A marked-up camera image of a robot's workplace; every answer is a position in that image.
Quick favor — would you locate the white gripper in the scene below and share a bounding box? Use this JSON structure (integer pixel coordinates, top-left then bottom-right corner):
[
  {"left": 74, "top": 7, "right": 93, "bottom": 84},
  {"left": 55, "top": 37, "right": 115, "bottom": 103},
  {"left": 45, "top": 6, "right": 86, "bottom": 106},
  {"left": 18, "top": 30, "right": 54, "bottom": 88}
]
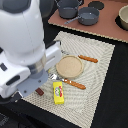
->
[{"left": 0, "top": 41, "right": 61, "bottom": 100}]

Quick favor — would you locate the yellow butter box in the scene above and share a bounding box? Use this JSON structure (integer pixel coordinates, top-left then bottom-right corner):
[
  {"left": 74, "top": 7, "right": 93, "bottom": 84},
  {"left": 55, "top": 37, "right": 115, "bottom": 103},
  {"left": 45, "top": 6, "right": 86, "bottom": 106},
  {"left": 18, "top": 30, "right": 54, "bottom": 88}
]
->
[{"left": 53, "top": 82, "right": 64, "bottom": 104}]

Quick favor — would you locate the brown toy sausage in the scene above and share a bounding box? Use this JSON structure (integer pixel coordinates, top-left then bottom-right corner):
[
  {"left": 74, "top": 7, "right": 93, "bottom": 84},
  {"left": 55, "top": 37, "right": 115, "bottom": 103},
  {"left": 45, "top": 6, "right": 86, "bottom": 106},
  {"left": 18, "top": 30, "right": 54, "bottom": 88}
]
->
[{"left": 35, "top": 88, "right": 44, "bottom": 96}]

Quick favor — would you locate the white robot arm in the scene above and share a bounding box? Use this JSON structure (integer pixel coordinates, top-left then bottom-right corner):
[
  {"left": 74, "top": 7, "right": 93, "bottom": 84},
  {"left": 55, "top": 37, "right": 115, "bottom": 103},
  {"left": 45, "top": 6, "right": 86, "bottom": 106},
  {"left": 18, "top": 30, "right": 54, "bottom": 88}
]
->
[{"left": 0, "top": 0, "right": 61, "bottom": 98}]

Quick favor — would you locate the round wooden plate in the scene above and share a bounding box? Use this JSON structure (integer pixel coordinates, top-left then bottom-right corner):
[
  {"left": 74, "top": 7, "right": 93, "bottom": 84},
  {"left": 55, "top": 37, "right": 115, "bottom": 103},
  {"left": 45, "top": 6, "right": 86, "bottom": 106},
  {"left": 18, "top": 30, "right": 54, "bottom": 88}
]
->
[{"left": 56, "top": 55, "right": 84, "bottom": 78}]

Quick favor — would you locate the woven beige placemat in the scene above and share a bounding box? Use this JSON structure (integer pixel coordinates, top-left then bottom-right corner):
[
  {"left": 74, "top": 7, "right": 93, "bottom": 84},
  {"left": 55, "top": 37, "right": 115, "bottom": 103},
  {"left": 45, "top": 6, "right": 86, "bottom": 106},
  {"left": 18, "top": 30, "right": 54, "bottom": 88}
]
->
[{"left": 25, "top": 31, "right": 114, "bottom": 128}]

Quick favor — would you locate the grey toy pot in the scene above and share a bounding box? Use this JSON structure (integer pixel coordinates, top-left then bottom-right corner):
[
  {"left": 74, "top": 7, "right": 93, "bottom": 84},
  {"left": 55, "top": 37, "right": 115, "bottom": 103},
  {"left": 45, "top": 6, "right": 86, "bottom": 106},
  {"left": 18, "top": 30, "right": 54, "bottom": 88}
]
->
[{"left": 55, "top": 0, "right": 83, "bottom": 19}]

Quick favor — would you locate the grey toy saucepan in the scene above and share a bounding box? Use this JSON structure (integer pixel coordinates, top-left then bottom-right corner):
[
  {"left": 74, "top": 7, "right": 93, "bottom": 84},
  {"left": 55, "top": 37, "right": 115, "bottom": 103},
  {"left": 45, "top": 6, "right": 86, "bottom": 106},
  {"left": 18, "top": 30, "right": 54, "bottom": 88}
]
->
[{"left": 66, "top": 7, "right": 100, "bottom": 26}]

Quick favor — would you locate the black stove burner disc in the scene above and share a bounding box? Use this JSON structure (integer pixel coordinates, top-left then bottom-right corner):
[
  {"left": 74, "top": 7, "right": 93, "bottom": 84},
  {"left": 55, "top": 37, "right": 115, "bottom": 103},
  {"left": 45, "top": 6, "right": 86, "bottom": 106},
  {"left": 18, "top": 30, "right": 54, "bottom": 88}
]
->
[{"left": 88, "top": 1, "right": 104, "bottom": 10}]

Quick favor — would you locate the beige bowl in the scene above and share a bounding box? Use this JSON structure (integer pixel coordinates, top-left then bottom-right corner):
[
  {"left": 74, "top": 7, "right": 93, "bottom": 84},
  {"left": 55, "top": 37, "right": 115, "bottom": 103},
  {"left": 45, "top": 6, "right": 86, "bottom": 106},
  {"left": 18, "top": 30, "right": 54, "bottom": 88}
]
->
[{"left": 119, "top": 5, "right": 128, "bottom": 30}]

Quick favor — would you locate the fork with orange handle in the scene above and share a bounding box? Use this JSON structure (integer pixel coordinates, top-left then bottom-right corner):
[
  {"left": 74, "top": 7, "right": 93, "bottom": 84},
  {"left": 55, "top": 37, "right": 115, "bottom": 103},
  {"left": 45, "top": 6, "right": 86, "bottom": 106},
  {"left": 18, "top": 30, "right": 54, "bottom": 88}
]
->
[{"left": 48, "top": 73, "right": 86, "bottom": 90}]

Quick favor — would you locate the knife with orange handle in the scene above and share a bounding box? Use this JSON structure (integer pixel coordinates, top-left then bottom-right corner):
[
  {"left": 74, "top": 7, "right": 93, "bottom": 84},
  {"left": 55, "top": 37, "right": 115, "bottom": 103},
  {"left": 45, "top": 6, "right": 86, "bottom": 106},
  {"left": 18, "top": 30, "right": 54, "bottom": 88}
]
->
[{"left": 61, "top": 50, "right": 98, "bottom": 63}]

